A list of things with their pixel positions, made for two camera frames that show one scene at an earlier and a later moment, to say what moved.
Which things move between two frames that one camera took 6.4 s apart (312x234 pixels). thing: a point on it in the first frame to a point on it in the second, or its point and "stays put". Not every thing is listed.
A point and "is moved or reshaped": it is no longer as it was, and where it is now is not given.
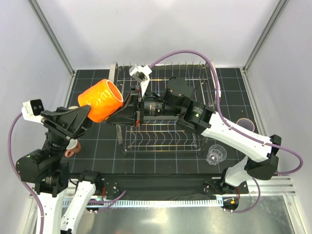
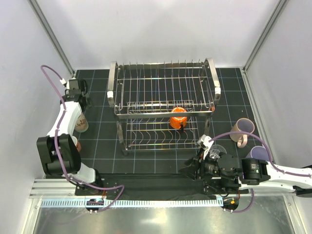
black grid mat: x=163 y=147 stays put
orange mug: x=104 y=97 is moved or reshaped
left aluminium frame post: x=39 y=14 stays put
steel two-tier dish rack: x=166 y=135 stays put
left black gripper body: x=56 y=124 to x=87 y=100
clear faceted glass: x=217 y=153 stays put
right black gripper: x=129 y=113 to x=190 y=170
